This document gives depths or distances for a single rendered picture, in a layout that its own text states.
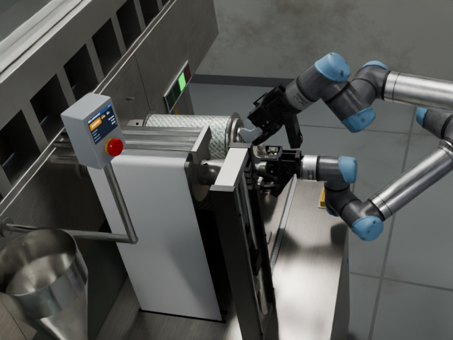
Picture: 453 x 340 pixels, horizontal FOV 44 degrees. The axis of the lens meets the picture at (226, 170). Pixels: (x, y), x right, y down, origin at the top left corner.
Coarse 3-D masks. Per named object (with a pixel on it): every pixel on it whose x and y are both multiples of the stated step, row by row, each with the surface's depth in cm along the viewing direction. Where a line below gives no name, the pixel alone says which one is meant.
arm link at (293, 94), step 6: (294, 84) 135; (288, 90) 136; (294, 90) 134; (288, 96) 136; (294, 96) 135; (300, 96) 134; (294, 102) 135; (300, 102) 134; (306, 102) 135; (312, 102) 135; (300, 108) 136; (306, 108) 137
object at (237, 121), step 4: (236, 120) 152; (240, 120) 155; (232, 124) 150; (236, 124) 151; (240, 124) 155; (232, 128) 150; (236, 128) 151; (232, 132) 149; (232, 136) 149; (232, 140) 149
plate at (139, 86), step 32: (192, 0) 206; (160, 32) 181; (192, 32) 208; (128, 64) 161; (160, 64) 182; (192, 64) 210; (128, 96) 162; (160, 96) 184; (32, 192) 122; (64, 192) 134; (32, 224) 123; (64, 224) 134; (96, 224) 149; (0, 320) 114
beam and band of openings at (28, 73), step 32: (96, 0) 144; (128, 0) 164; (160, 0) 181; (64, 32) 131; (96, 32) 156; (128, 32) 171; (32, 64) 121; (64, 64) 132; (96, 64) 146; (0, 96) 111; (32, 96) 121; (64, 96) 133; (0, 128) 112; (32, 128) 122; (64, 128) 133; (0, 160) 123; (32, 160) 124; (0, 192) 113
